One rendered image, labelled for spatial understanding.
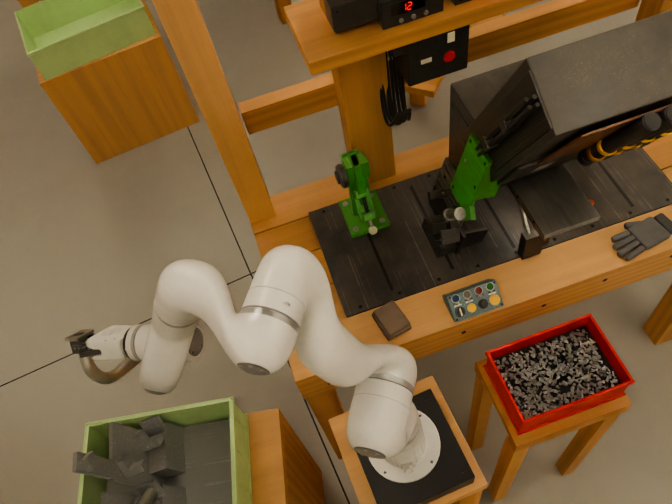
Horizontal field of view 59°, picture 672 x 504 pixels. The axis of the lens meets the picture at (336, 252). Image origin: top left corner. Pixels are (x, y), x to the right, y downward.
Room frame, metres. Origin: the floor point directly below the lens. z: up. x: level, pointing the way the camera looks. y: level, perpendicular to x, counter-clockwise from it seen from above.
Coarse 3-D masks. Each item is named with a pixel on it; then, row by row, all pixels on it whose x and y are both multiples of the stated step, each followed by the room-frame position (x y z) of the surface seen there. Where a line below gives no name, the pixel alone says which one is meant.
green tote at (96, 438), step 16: (224, 400) 0.64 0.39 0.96; (128, 416) 0.67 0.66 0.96; (144, 416) 0.65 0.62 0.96; (160, 416) 0.65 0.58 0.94; (176, 416) 0.65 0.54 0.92; (192, 416) 0.64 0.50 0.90; (208, 416) 0.64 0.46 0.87; (224, 416) 0.64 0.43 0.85; (240, 416) 0.62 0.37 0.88; (96, 432) 0.66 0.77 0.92; (240, 432) 0.57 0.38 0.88; (96, 448) 0.62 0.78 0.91; (240, 448) 0.52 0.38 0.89; (240, 464) 0.48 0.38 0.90; (80, 480) 0.53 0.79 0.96; (96, 480) 0.54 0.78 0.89; (240, 480) 0.44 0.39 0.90; (80, 496) 0.48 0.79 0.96; (96, 496) 0.50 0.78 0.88; (240, 496) 0.40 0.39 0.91
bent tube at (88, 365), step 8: (72, 336) 0.75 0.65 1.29; (80, 336) 0.74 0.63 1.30; (80, 360) 0.71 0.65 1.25; (88, 360) 0.70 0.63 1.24; (128, 360) 0.75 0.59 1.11; (88, 368) 0.69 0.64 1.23; (96, 368) 0.69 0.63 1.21; (120, 368) 0.72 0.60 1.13; (128, 368) 0.73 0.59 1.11; (88, 376) 0.68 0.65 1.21; (96, 376) 0.68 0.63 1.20; (104, 376) 0.69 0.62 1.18; (112, 376) 0.69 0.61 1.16; (120, 376) 0.70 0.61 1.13
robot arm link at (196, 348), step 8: (144, 328) 0.69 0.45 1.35; (200, 328) 0.66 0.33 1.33; (136, 336) 0.67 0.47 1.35; (144, 336) 0.66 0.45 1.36; (200, 336) 0.64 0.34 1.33; (136, 344) 0.65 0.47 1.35; (144, 344) 0.65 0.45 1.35; (192, 344) 0.62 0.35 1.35; (200, 344) 0.63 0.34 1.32; (136, 352) 0.64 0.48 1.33; (192, 352) 0.61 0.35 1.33; (200, 352) 0.62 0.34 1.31; (192, 360) 0.59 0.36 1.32
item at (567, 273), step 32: (544, 256) 0.86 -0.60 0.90; (576, 256) 0.83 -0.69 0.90; (608, 256) 0.80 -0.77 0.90; (640, 256) 0.78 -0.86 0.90; (448, 288) 0.83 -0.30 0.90; (512, 288) 0.78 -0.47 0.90; (544, 288) 0.75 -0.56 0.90; (576, 288) 0.75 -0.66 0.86; (608, 288) 0.76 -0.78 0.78; (352, 320) 0.81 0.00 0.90; (416, 320) 0.76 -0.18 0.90; (448, 320) 0.73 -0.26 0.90; (480, 320) 0.72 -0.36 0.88; (512, 320) 0.73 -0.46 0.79; (416, 352) 0.70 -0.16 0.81; (320, 384) 0.67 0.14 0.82
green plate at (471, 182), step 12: (468, 144) 1.06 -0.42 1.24; (468, 156) 1.04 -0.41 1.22; (480, 156) 1.00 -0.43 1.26; (468, 168) 1.02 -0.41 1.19; (480, 168) 0.98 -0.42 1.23; (456, 180) 1.05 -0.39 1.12; (468, 180) 1.00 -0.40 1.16; (480, 180) 0.96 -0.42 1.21; (456, 192) 1.03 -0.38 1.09; (468, 192) 0.98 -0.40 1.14; (480, 192) 0.97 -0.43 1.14; (492, 192) 0.97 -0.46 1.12; (468, 204) 0.96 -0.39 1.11
